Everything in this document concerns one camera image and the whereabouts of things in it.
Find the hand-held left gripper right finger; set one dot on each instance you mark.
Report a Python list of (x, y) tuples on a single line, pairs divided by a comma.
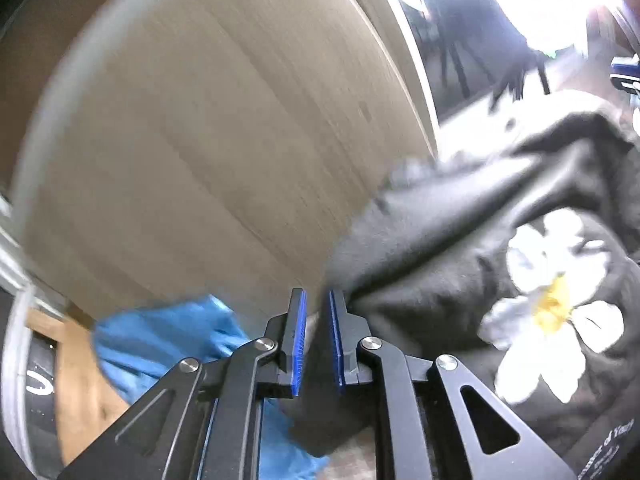
[(334, 340)]

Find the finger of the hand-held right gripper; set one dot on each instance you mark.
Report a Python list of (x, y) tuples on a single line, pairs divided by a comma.
[(629, 85), (627, 63)]

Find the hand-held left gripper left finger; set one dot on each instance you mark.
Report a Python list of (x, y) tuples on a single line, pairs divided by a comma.
[(300, 340)]

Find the dark daisy print sweatshirt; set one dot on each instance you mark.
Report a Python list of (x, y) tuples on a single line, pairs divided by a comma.
[(425, 240)]

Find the blue cloth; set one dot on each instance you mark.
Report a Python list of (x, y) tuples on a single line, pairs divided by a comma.
[(150, 335)]

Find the wooden board panel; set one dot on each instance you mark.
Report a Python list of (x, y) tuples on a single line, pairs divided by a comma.
[(200, 135)]

